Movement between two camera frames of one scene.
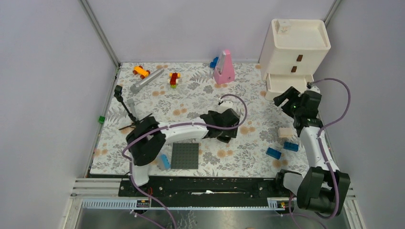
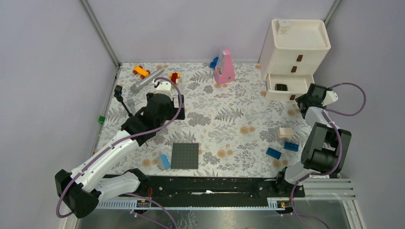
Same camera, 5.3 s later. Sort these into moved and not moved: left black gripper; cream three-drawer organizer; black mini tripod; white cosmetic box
Moved: left black gripper
Not moved: cream three-drawer organizer; white cosmetic box; black mini tripod
